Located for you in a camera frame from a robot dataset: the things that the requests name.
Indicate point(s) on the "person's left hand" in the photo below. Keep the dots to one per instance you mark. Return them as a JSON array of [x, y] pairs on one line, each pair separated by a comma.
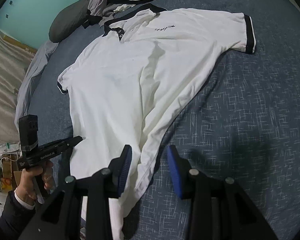
[[27, 182]]

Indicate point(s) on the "light grey quilt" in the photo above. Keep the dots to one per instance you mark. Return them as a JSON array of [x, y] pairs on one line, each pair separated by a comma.
[[32, 80]]

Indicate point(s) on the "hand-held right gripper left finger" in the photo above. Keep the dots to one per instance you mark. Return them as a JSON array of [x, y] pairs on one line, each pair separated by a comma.
[[123, 170]]

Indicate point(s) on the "wooden window frame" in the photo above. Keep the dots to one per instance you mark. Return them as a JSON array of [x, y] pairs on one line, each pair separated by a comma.
[[20, 44]]

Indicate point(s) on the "beige striped curtain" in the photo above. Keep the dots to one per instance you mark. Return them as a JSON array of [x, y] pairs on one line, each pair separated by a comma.
[[5, 85]]

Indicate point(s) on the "cardboard box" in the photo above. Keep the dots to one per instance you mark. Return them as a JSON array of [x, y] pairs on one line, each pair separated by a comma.
[[8, 175]]

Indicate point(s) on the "clear plastic bags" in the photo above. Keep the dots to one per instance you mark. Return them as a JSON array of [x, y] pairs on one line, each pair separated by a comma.
[[0, 152]]

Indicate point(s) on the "bed with blue sheet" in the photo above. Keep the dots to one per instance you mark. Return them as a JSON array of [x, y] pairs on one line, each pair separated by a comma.
[[240, 105]]

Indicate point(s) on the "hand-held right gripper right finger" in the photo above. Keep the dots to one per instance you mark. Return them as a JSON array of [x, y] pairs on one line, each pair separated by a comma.
[[175, 172]]

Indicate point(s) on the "dark grey long pillow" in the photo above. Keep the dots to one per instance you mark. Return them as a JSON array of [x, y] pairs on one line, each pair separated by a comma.
[[67, 22]]

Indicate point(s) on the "white polo shirt black trim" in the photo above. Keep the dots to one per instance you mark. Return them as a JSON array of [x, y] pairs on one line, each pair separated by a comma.
[[140, 80]]

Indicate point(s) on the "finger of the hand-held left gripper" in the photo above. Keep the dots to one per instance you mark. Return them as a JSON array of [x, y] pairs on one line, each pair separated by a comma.
[[67, 142]]

